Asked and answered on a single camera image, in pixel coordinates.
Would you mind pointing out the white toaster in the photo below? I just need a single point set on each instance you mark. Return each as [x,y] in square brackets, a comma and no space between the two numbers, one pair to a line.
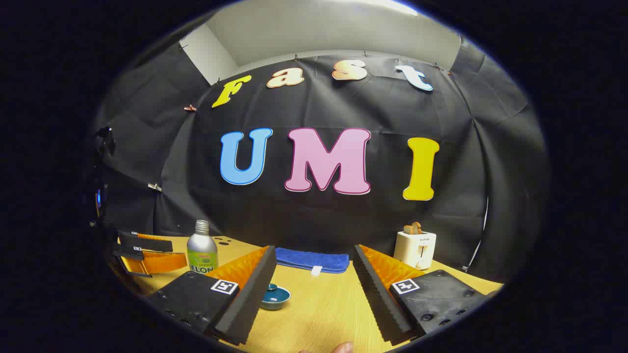
[414,250]

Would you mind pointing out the toast bread slice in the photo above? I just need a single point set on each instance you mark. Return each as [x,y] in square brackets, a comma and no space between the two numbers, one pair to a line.
[417,227]
[408,229]

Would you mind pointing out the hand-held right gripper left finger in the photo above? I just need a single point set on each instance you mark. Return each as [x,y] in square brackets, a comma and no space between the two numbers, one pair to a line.
[255,289]

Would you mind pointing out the folded blue towel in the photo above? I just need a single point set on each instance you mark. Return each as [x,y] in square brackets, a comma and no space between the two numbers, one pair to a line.
[311,258]

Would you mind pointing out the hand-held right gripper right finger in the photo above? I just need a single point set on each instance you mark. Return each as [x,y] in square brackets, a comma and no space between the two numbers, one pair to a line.
[375,289]

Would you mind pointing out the silver metal clip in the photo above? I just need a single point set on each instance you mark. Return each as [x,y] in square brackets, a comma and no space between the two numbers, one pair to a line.
[154,187]

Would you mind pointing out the black backdrop cloth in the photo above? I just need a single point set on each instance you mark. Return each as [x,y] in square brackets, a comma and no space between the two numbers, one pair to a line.
[304,215]

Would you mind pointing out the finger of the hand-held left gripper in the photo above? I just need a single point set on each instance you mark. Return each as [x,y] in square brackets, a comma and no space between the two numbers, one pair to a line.
[130,255]
[147,243]

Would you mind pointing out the silver green water bottle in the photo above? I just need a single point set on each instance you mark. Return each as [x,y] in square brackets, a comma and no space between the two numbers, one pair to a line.
[201,247]

